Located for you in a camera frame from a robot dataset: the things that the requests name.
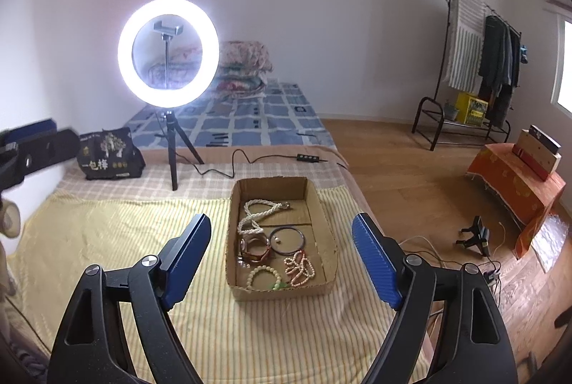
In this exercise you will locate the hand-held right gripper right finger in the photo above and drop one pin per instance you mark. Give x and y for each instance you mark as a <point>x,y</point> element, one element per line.
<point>373,263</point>

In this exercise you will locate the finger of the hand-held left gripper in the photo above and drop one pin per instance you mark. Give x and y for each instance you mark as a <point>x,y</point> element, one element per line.
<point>35,130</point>
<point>51,151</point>

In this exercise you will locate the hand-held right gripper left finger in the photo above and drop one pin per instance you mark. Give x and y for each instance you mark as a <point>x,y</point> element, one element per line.
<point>187,263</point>

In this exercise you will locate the blue bangle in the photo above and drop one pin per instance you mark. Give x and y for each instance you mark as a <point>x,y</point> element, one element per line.
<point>271,242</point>

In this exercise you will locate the cardboard box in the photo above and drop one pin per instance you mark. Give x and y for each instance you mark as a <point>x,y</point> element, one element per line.
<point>279,292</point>

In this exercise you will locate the person's left hand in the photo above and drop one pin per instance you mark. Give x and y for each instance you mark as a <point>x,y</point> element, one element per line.
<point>10,218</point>

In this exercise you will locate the black printed bag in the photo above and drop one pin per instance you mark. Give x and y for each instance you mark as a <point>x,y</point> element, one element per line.
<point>109,156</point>

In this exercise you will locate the brown leather watch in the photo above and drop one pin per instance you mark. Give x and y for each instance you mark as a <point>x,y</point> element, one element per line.
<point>257,254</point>

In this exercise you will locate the yellow striped cloth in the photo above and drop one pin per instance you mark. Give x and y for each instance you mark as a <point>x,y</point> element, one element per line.
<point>111,232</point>

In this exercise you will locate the beige checked blanket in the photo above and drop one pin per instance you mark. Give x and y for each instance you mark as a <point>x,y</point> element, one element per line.
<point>134,187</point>

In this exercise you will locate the small green pendant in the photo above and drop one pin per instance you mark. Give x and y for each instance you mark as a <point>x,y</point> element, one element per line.
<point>279,286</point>

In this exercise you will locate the small black floor tripod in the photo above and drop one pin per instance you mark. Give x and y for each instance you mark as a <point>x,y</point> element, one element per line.
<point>480,236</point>

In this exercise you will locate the black tripod stand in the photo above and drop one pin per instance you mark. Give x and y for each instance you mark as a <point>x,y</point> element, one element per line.
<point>172,151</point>

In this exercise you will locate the power adapter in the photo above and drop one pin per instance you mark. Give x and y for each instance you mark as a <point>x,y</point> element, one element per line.
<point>491,276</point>

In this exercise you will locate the orange cloth covered table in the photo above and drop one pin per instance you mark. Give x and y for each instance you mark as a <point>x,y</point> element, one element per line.
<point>505,178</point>

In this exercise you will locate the pink floral pillow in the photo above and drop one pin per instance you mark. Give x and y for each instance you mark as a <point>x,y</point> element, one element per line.
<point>183,62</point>

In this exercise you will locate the blue patterned quilt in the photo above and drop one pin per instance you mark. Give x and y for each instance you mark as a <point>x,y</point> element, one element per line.
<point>268,116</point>

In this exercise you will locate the yellow box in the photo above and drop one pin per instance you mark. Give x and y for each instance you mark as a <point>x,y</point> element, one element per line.
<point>469,109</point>

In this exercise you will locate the folded floral quilt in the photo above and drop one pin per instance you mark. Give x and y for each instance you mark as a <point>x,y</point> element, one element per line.
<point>241,85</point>
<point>245,55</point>

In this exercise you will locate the dark striped cloth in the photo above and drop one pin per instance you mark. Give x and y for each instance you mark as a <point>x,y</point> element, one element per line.
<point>22,352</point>

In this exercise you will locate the dark hanging clothes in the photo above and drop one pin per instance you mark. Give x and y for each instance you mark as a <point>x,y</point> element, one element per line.
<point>498,62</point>

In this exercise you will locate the white striped towel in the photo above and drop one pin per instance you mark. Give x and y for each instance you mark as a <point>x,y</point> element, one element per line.
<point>464,35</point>

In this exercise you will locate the blue hanging clip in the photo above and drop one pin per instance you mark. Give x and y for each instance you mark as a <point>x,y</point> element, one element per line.
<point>524,54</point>

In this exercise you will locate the black clothes rack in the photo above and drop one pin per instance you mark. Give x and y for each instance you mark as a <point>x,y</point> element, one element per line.
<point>449,8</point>

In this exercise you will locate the window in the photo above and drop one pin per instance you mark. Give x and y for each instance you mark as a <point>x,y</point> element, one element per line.
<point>564,62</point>

